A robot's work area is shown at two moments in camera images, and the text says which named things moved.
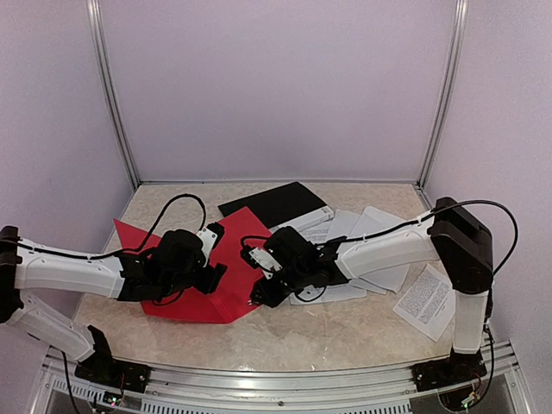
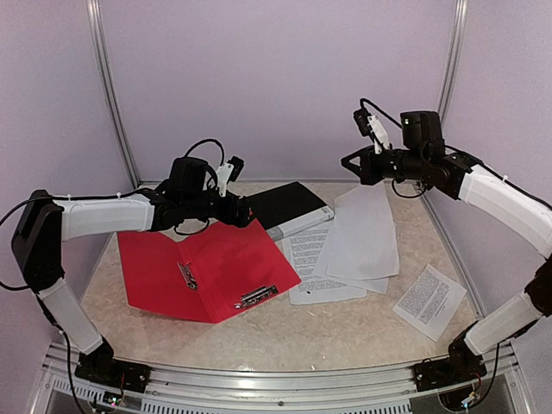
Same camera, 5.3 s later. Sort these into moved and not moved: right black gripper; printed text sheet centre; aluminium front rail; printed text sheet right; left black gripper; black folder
Moved: right black gripper; left black gripper
Not moved: printed text sheet right; aluminium front rail; printed text sheet centre; black folder
